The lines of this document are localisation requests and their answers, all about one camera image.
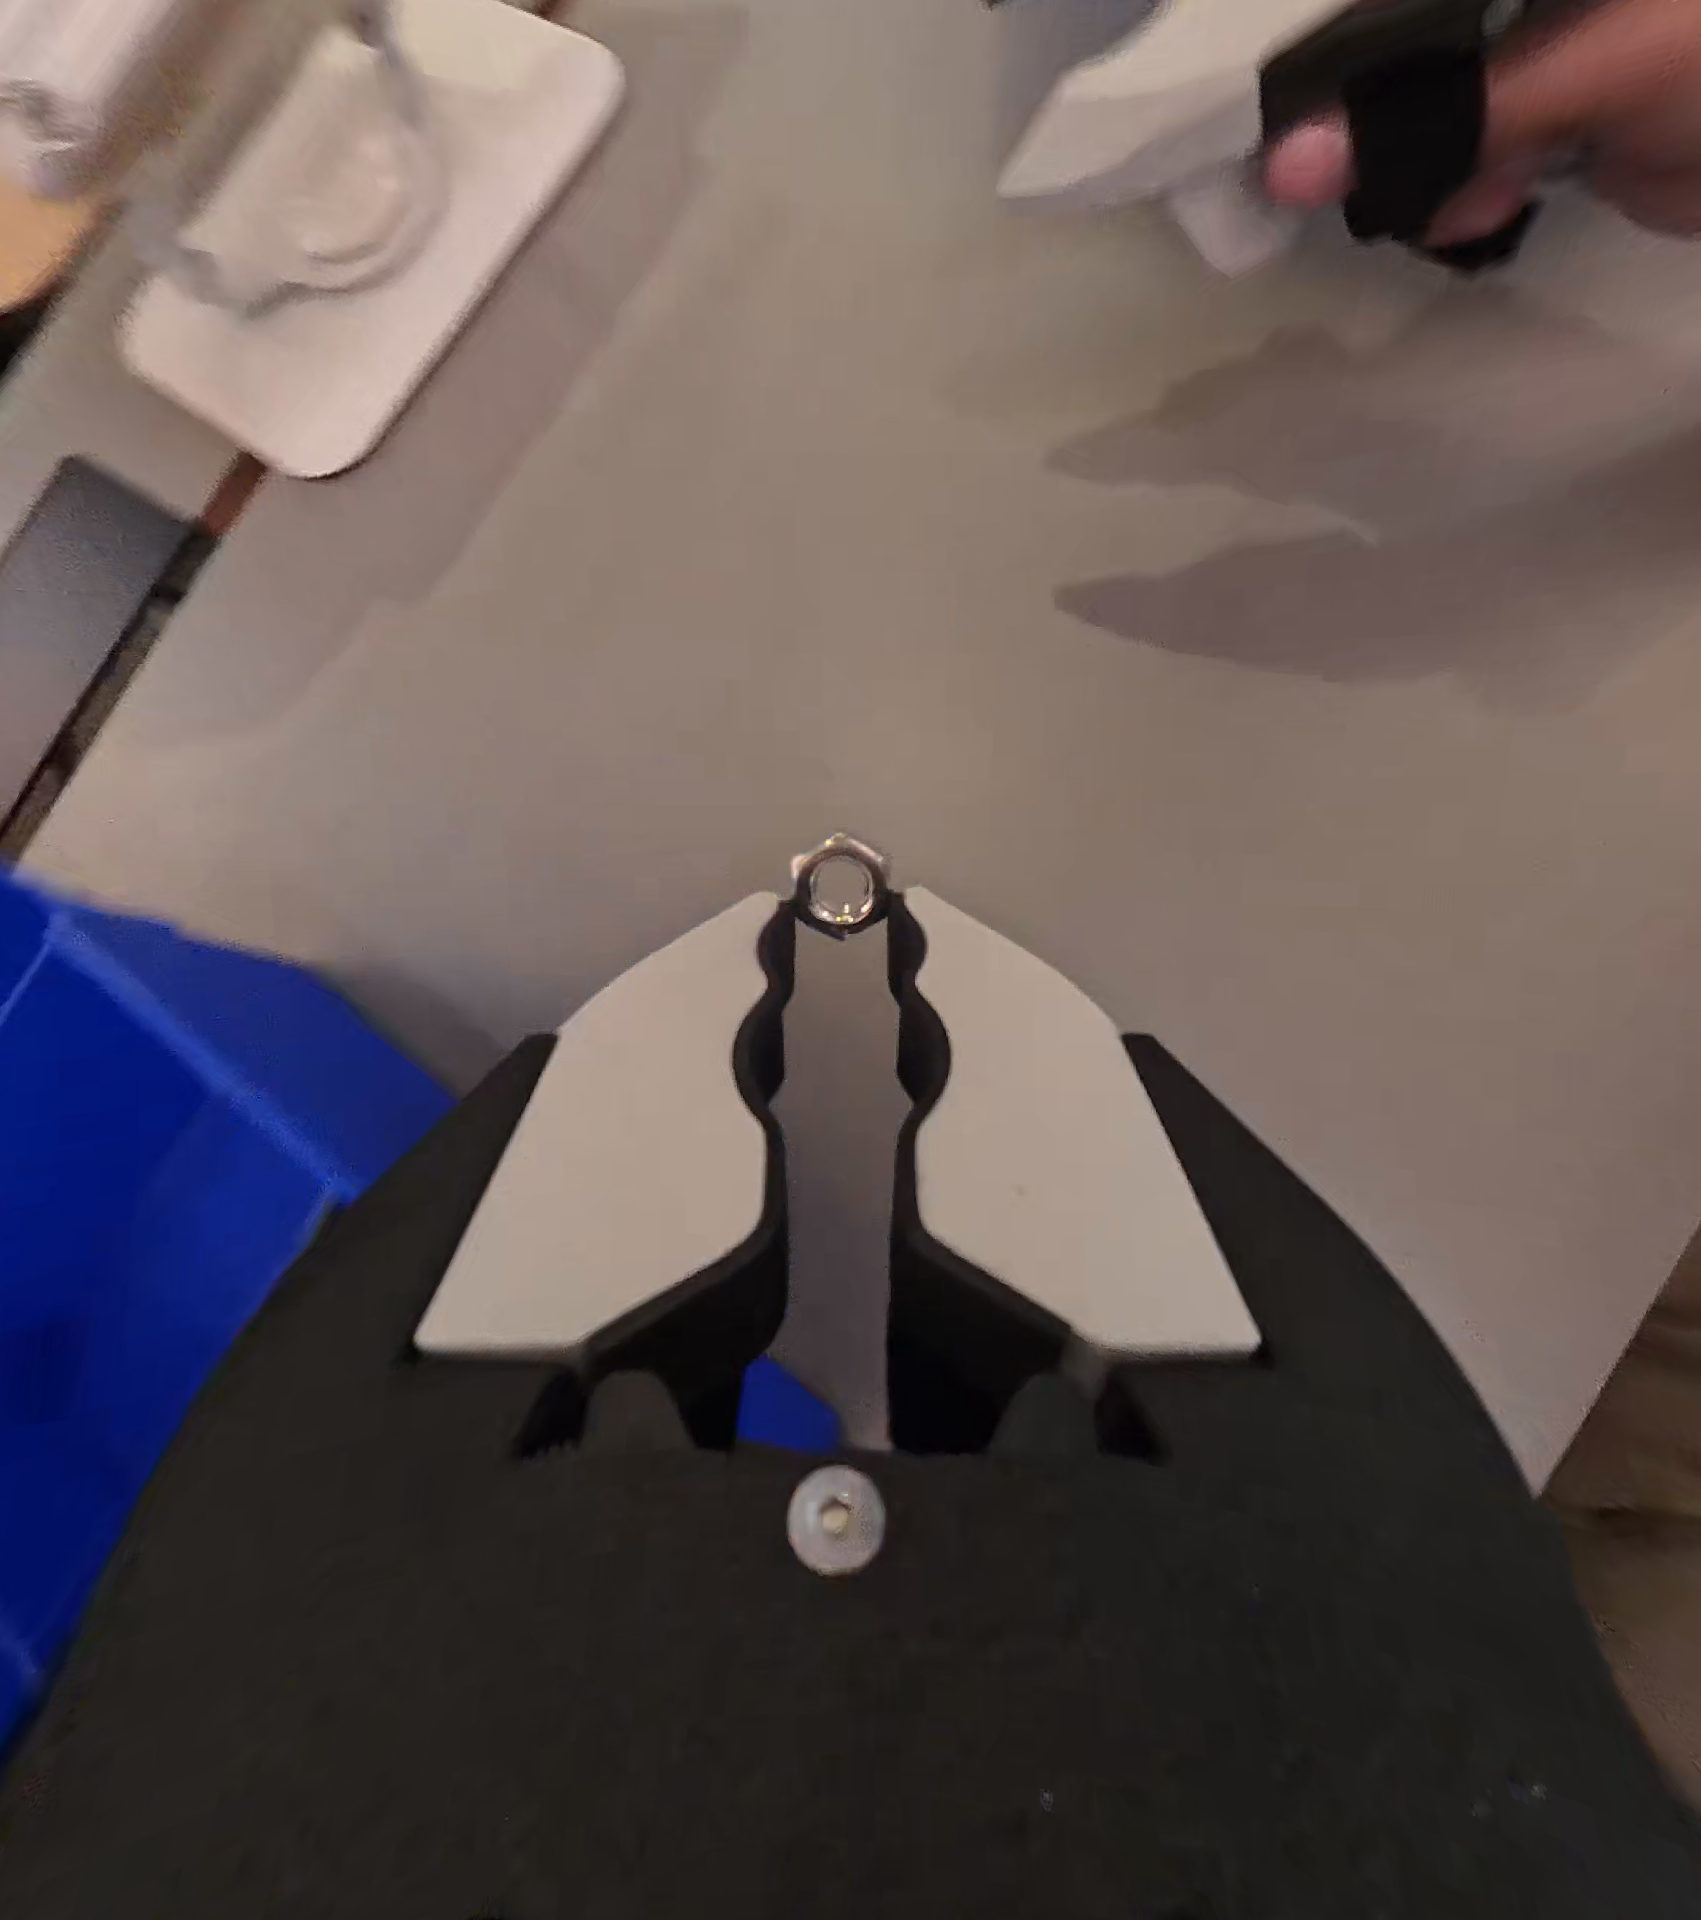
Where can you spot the person's right hand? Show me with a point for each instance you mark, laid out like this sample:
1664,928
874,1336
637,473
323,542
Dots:
1659,104

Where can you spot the steel hex nut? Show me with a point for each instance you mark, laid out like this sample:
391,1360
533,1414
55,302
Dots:
804,878

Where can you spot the instruction board on white stand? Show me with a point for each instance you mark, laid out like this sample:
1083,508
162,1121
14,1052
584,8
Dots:
386,300

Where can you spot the black table panel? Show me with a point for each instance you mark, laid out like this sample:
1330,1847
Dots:
25,645

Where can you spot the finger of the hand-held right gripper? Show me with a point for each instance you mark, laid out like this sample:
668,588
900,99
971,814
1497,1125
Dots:
1152,104

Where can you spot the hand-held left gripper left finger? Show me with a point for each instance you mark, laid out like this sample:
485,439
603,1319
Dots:
611,1184

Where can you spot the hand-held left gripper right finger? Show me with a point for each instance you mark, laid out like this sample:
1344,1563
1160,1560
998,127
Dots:
1076,1184

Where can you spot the blue divided storage bin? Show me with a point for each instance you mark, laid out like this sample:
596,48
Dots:
71,1200

